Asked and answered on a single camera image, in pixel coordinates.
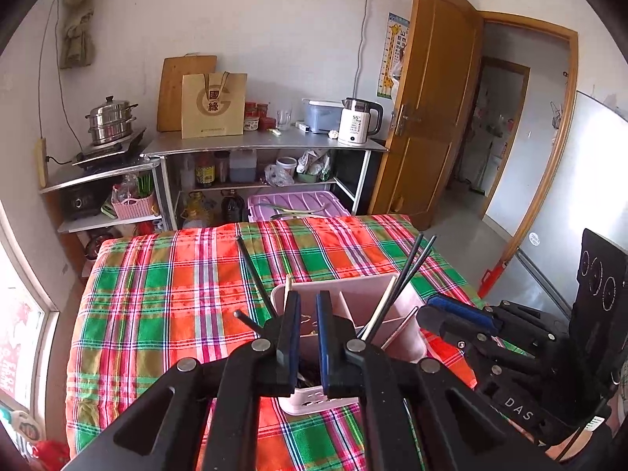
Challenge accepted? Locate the black chopstick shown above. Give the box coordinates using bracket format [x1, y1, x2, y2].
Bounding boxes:
[391, 235, 438, 302]
[233, 309, 264, 336]
[360, 232, 426, 340]
[236, 236, 278, 318]
[381, 306, 419, 351]

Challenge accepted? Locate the steel kitchen shelf table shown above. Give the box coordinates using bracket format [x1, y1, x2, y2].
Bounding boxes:
[142, 126, 385, 230]

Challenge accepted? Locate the person's right hand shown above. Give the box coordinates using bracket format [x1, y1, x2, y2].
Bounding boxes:
[509, 421, 614, 462]

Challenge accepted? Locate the pink plastic utensil basket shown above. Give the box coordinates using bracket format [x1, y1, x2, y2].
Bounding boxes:
[270, 273, 429, 418]

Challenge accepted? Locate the plaid tablecloth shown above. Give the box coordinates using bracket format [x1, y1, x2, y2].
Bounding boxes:
[66, 212, 529, 471]

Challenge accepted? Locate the silver refrigerator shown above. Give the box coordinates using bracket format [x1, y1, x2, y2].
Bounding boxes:
[520, 93, 627, 306]

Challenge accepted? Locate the pink woven basket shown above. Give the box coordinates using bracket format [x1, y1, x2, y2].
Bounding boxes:
[111, 190, 161, 219]

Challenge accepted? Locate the purple plastic storage lid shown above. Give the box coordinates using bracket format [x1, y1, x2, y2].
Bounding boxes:
[247, 190, 350, 222]

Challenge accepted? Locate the brown wooden door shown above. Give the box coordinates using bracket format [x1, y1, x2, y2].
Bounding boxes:
[368, 0, 484, 230]

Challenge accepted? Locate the white electric kettle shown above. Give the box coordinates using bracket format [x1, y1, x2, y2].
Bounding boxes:
[338, 98, 384, 145]

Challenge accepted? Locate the translucent blue storage container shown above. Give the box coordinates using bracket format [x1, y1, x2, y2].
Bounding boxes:
[302, 99, 344, 134]

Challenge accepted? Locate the low steel side shelf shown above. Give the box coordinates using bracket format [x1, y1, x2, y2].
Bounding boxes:
[39, 159, 163, 234]

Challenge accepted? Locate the clear drinking glass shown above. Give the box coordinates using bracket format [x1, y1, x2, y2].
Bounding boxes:
[277, 108, 292, 130]

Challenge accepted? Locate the black induction cooker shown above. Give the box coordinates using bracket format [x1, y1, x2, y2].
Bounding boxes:
[71, 128, 146, 170]

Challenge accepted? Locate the red lidded jar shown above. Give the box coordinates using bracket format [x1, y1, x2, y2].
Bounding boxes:
[244, 101, 260, 132]

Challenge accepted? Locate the wooden cutting board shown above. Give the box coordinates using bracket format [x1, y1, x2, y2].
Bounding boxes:
[157, 54, 218, 132]

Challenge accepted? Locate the stainless steel steamer pot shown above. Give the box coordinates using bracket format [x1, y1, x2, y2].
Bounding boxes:
[85, 96, 137, 146]

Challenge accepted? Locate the tan paper gift bag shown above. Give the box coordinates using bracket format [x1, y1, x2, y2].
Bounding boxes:
[181, 71, 247, 138]

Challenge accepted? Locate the hanging green cloth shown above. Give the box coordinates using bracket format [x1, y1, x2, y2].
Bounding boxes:
[60, 0, 96, 69]

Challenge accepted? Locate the white window frame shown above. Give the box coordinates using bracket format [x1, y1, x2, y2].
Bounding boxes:
[1, 210, 57, 444]

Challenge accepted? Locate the wall power socket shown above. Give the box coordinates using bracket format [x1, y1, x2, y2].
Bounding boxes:
[34, 137, 48, 188]

